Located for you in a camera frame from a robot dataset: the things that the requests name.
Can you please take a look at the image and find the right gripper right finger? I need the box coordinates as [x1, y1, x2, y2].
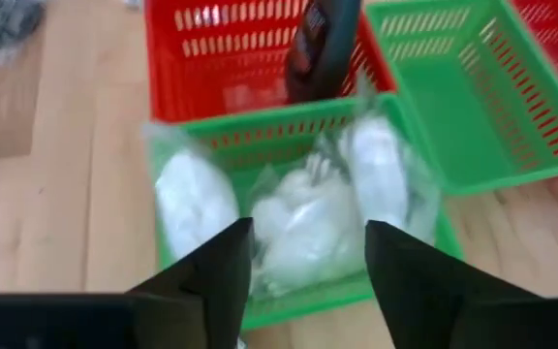
[364, 219, 543, 349]

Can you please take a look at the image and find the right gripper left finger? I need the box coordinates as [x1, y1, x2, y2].
[130, 216, 256, 349]

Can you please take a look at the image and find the clear bag of cotton balls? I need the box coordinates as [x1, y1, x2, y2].
[247, 104, 444, 300]
[141, 121, 241, 263]

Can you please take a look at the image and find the green plastic basket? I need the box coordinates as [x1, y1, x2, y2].
[143, 92, 465, 333]
[364, 0, 558, 197]

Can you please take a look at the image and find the dark grey roll-on deodorant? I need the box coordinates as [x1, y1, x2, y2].
[282, 0, 363, 106]

